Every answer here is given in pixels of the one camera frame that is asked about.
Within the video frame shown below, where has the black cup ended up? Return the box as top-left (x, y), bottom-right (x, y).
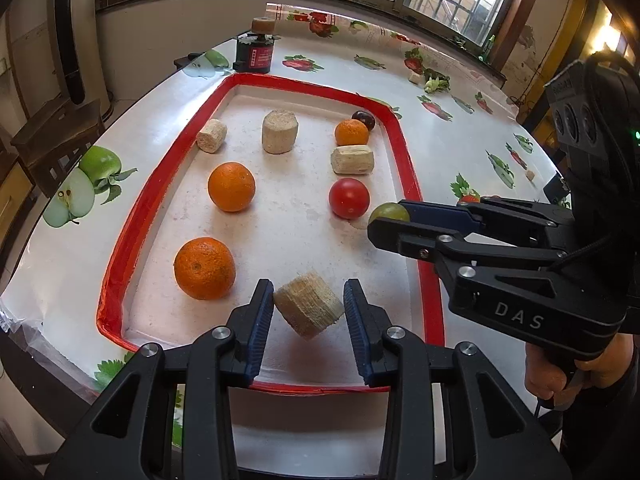
top-left (542, 172), bottom-right (573, 206)

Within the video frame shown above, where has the black pipe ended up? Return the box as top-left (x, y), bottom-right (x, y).
top-left (52, 0), bottom-right (96, 106)

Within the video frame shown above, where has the wooden chair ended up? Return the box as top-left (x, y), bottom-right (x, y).
top-left (10, 100), bottom-right (108, 198)

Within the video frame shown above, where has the red tomato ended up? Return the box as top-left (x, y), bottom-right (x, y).
top-left (328, 177), bottom-right (371, 220)

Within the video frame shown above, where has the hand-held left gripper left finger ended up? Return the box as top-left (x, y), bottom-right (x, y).
top-left (44, 278), bottom-right (275, 480)

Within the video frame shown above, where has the person's right forearm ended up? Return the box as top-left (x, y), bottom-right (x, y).
top-left (550, 350), bottom-right (640, 480)

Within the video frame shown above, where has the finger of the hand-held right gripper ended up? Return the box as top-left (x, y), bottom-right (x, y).
top-left (397, 198), bottom-right (574, 242)
top-left (366, 218), bottom-right (567, 269)

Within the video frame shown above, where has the small orange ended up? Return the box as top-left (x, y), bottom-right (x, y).
top-left (334, 118), bottom-right (370, 147)

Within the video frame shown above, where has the black jar with red label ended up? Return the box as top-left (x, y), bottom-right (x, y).
top-left (233, 32), bottom-right (281, 75)

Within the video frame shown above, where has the fruit printed tablecloth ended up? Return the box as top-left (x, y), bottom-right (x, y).
top-left (0, 2), bottom-right (576, 471)

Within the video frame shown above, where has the red rimmed white tray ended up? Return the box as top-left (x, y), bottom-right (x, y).
top-left (95, 73), bottom-right (447, 395)

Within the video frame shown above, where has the green grape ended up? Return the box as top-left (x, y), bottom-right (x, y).
top-left (369, 202), bottom-right (411, 226)

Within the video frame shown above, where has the person's right hand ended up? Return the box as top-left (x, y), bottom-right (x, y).
top-left (525, 332), bottom-right (633, 408)

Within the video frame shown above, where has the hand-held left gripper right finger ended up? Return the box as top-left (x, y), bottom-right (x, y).
top-left (343, 278), bottom-right (573, 480)

